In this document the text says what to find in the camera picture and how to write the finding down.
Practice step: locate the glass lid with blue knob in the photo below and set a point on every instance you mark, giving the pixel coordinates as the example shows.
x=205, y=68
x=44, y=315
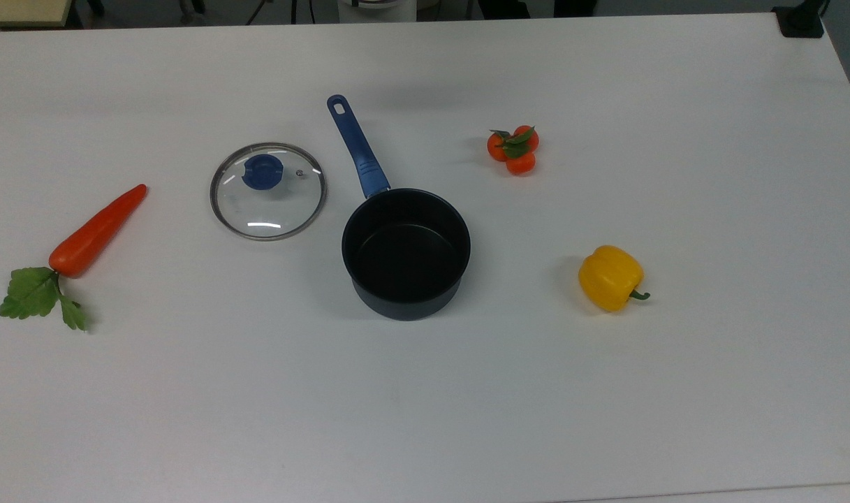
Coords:
x=285, y=209

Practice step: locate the toy tangerine cluster with leaves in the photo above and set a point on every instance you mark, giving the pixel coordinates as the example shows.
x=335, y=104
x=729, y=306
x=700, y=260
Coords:
x=519, y=164

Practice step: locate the yellow toy bell pepper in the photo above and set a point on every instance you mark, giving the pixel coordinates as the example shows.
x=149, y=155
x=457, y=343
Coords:
x=610, y=279

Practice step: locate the black tripod legs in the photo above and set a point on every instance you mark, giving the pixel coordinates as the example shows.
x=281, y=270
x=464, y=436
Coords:
x=294, y=8

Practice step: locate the orange toy carrot with leaves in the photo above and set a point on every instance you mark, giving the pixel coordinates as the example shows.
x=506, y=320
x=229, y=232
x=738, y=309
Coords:
x=93, y=234

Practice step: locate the light wooden table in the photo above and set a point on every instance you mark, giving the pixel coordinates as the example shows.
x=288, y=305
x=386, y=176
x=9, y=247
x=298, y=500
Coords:
x=19, y=10

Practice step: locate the black clamp mount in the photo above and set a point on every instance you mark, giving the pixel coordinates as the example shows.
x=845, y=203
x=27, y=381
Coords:
x=802, y=25

